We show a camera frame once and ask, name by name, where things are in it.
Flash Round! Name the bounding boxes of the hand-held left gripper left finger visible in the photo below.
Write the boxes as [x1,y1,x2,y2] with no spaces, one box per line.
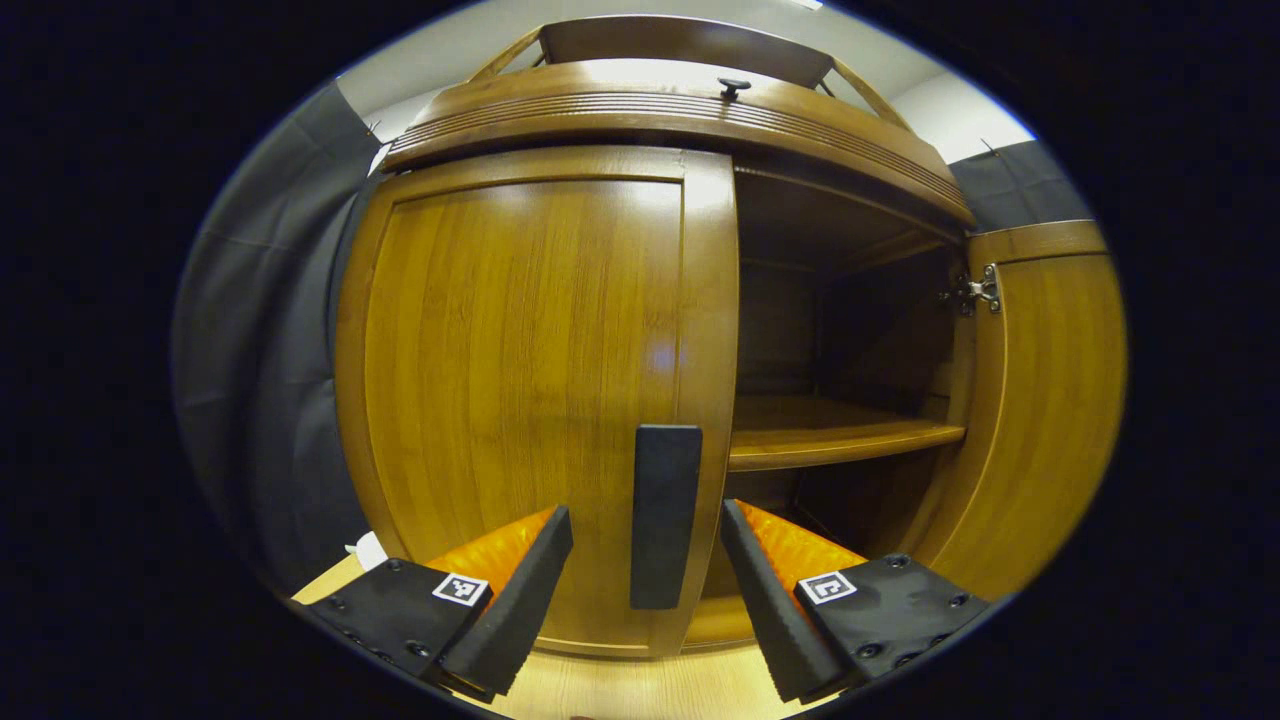
[290,505,574,704]

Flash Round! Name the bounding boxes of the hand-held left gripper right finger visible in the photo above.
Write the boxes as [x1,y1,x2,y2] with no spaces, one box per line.
[720,498,991,704]

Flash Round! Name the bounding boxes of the black door handle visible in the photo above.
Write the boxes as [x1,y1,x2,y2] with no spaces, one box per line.
[630,424,703,611]

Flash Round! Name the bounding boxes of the wooden shoe cabinet door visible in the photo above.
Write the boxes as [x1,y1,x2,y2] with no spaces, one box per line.
[905,220,1129,601]
[335,145,741,659]

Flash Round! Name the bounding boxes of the wooden double-door shoe cabinet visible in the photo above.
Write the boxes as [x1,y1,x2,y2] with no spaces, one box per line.
[335,15,1129,661]

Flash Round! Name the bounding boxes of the metal door hinge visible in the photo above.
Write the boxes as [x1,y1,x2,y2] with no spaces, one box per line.
[940,264,1003,317]

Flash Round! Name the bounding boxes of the wooden inner shelf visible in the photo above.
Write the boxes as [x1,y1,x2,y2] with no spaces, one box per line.
[728,395,967,473]

